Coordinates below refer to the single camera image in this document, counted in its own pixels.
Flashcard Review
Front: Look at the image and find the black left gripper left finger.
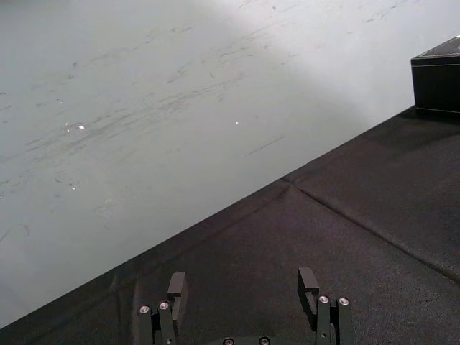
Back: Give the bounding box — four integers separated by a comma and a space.
137, 271, 189, 345

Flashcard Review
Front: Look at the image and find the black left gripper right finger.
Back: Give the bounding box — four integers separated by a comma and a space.
298, 267, 354, 345

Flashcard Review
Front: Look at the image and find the black table cloth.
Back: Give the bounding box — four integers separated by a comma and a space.
0, 103, 460, 345

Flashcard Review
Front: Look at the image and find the black box with white stitching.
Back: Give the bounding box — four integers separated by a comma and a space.
410, 34, 460, 116

